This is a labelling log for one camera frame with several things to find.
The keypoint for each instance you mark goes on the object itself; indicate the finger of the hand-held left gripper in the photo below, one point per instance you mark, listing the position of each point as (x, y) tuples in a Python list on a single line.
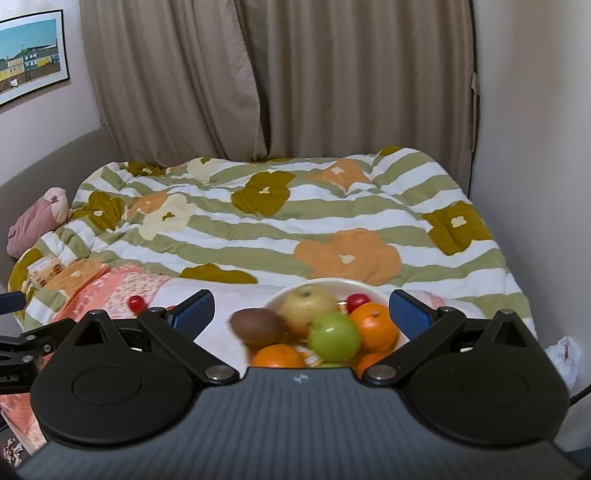
[(37, 339), (10, 302)]

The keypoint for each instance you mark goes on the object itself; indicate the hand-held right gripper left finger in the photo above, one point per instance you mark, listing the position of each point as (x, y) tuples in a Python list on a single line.
[(194, 314)]

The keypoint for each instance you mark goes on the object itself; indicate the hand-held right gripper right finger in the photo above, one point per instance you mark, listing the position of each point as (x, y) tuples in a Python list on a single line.
[(408, 314)]

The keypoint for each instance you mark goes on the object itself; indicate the red cherry tomato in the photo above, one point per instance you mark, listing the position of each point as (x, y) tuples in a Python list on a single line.
[(356, 302), (137, 303)]

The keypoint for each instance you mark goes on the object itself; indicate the small tangerine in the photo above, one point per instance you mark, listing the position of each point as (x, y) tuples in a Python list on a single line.
[(367, 362)]

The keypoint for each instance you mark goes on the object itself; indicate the brown kiwi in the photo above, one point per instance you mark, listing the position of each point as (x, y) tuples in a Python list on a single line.
[(256, 327)]

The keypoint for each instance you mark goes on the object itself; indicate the green apple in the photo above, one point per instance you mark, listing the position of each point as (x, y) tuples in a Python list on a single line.
[(334, 338), (331, 365)]

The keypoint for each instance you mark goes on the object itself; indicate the white oval bowl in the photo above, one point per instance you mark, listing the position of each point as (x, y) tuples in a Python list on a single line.
[(276, 300)]

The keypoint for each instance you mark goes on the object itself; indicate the large orange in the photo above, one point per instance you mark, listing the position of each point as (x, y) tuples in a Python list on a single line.
[(277, 357)]

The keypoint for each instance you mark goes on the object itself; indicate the medium orange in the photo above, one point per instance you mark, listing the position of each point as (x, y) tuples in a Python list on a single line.
[(375, 326)]

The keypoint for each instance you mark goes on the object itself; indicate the tissue packet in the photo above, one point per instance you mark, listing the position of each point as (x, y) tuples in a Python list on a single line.
[(45, 272)]

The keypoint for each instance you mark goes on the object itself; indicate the dark patterned cloth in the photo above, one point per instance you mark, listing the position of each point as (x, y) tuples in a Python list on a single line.
[(13, 451)]

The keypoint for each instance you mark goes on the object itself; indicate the peach floral bedsheet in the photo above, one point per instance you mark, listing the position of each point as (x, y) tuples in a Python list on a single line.
[(115, 286)]

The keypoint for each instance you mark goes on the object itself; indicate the pink plush toy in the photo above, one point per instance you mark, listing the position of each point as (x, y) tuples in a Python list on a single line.
[(39, 219)]

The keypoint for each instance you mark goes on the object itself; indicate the yellow red apple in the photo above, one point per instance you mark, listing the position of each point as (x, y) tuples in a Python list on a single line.
[(307, 307)]

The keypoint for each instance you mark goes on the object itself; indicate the striped floral quilt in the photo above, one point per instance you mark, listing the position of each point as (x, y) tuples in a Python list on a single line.
[(323, 221)]

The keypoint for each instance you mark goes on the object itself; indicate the white plastic bag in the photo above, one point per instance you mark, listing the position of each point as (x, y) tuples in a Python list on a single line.
[(564, 357)]

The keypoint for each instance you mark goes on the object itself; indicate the beige curtain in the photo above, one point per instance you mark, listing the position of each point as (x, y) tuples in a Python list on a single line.
[(369, 74), (175, 74)]

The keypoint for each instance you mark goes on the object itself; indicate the grey upholstered bed frame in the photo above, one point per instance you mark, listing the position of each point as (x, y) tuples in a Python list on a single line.
[(51, 161)]

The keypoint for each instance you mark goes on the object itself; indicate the wall poster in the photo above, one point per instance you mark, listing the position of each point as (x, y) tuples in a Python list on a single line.
[(27, 60)]

